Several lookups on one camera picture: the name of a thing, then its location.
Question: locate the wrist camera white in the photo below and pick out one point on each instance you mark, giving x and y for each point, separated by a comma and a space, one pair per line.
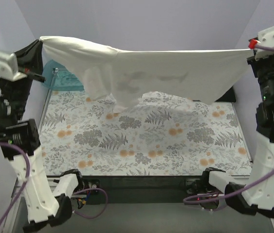
9, 67
264, 39

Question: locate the folded black t shirt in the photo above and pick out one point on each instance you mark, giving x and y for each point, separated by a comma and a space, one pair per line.
228, 96

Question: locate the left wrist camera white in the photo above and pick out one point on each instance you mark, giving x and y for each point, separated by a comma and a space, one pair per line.
9, 67

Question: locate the teal plastic basket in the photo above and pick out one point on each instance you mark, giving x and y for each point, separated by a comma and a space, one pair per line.
58, 78

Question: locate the floral table mat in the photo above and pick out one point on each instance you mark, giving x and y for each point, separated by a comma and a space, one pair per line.
162, 135

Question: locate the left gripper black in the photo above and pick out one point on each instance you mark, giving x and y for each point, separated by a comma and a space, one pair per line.
30, 57

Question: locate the aluminium frame rail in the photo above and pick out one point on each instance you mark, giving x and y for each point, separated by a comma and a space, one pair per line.
159, 218

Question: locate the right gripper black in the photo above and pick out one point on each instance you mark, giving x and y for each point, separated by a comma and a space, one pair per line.
255, 62

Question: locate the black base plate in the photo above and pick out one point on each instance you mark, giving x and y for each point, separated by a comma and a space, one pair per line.
147, 189

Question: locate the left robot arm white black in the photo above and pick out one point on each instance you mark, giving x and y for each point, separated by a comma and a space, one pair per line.
20, 143

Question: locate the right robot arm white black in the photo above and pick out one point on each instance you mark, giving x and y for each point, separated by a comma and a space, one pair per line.
258, 195

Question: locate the white t shirt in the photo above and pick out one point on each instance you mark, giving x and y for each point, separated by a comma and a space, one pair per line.
203, 75

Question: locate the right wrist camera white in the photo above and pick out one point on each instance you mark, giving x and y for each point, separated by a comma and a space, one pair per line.
264, 39

